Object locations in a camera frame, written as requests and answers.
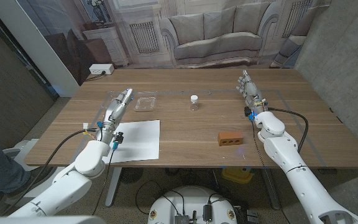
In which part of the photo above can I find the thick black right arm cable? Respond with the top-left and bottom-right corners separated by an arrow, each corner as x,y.
267,107 -> 309,153

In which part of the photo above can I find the printed living room backdrop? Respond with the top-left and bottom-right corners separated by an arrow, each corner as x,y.
16,0 -> 332,86

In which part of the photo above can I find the small black adapter box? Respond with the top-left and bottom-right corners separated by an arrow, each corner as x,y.
203,204 -> 213,222

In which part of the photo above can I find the black power strip cable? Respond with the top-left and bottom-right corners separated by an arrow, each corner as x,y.
85,71 -> 107,82

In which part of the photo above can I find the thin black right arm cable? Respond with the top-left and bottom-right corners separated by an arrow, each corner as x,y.
250,120 -> 288,224

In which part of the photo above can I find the white paper sheet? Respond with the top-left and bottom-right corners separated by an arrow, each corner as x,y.
101,119 -> 161,164

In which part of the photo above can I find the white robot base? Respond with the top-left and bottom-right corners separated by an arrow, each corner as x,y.
147,185 -> 238,224

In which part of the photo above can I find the grey table leg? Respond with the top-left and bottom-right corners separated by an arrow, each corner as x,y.
261,167 -> 282,211

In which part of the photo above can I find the yellow plastic object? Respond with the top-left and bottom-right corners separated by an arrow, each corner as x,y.
222,167 -> 254,184

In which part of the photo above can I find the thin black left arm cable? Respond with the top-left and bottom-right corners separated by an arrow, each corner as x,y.
91,148 -> 116,216

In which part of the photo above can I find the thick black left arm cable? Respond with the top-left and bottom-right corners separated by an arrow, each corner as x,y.
0,128 -> 99,217

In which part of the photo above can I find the clear plastic clamshell container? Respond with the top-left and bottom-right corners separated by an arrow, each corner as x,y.
106,91 -> 157,112

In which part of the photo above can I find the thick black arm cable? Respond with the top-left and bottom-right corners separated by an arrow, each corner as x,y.
267,107 -> 309,153
0,128 -> 99,217

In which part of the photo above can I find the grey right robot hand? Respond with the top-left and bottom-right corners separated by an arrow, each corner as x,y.
236,70 -> 269,116

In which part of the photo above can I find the orange brick block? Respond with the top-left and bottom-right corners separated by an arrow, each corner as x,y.
218,131 -> 244,147

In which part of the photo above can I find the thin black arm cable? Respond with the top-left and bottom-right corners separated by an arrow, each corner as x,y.
250,120 -> 288,224
91,148 -> 116,216

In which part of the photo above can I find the white floor platform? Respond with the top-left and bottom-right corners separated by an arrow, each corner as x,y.
3,138 -> 65,206

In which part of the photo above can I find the white robot torso cover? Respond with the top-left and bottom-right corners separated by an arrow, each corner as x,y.
0,215 -> 107,224

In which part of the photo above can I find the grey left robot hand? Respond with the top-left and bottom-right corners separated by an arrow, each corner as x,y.
95,88 -> 135,144

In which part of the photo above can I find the white power strip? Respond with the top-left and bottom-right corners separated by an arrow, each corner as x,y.
88,63 -> 115,75

